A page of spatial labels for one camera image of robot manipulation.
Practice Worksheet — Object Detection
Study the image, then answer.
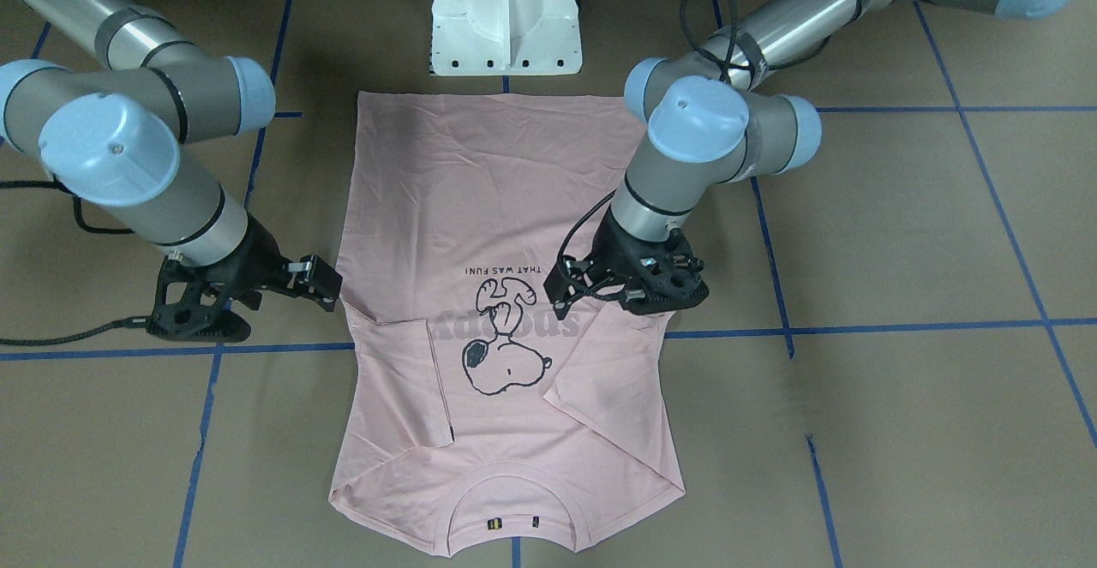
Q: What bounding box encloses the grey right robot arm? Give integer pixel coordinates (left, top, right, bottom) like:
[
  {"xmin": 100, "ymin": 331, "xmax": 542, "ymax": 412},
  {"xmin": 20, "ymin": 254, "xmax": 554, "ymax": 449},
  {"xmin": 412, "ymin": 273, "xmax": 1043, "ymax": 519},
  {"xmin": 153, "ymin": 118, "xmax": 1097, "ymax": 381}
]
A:
[{"xmin": 3, "ymin": 0, "xmax": 342, "ymax": 343}]

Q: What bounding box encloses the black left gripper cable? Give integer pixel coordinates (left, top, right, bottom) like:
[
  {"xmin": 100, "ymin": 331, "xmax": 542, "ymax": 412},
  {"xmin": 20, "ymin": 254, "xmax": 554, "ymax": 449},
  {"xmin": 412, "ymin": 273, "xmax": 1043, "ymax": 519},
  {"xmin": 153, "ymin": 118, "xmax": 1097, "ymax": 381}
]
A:
[{"xmin": 555, "ymin": 0, "xmax": 828, "ymax": 295}]

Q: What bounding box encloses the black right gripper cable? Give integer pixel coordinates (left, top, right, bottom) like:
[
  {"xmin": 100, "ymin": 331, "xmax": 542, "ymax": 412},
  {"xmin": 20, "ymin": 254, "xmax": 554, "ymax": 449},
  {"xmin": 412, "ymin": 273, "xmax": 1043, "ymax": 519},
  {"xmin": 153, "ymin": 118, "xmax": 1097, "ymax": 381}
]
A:
[{"xmin": 0, "ymin": 177, "xmax": 163, "ymax": 348}]

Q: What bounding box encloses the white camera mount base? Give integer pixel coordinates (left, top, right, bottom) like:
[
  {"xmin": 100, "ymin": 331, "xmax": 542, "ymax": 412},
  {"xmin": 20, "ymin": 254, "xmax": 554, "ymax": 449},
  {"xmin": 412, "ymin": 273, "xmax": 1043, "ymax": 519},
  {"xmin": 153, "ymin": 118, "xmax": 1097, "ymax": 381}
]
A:
[{"xmin": 429, "ymin": 0, "xmax": 584, "ymax": 77}]

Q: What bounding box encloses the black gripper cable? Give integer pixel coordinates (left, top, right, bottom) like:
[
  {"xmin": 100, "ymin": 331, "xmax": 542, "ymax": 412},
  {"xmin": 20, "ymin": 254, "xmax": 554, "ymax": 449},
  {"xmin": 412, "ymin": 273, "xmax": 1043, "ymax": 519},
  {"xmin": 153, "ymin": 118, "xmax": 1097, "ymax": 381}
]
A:
[
  {"xmin": 555, "ymin": 0, "xmax": 828, "ymax": 295},
  {"xmin": 0, "ymin": 177, "xmax": 163, "ymax": 348}
]

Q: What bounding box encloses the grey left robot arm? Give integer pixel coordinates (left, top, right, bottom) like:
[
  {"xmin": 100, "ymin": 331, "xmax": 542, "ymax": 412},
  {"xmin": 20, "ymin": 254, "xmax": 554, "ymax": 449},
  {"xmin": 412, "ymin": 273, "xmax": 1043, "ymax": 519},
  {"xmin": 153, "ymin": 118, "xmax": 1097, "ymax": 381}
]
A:
[{"xmin": 544, "ymin": 0, "xmax": 1072, "ymax": 320}]

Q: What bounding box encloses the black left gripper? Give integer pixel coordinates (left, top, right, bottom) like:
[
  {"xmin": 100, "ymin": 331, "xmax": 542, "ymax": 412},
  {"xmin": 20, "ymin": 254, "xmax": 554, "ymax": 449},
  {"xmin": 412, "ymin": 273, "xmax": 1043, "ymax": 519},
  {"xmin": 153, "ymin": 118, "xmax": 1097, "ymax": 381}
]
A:
[{"xmin": 544, "ymin": 208, "xmax": 710, "ymax": 317}]

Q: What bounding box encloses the pink Snoopy t-shirt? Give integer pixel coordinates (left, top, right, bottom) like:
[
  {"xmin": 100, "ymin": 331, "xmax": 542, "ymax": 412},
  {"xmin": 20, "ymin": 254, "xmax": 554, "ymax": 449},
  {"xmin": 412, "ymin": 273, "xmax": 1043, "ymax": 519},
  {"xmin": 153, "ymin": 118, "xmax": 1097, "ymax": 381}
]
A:
[{"xmin": 328, "ymin": 92, "xmax": 685, "ymax": 557}]

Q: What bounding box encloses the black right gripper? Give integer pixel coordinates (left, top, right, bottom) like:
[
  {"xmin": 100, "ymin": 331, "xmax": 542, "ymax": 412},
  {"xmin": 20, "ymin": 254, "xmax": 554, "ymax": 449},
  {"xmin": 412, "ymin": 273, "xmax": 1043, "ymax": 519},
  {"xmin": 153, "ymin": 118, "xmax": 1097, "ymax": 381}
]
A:
[{"xmin": 146, "ymin": 217, "xmax": 344, "ymax": 343}]

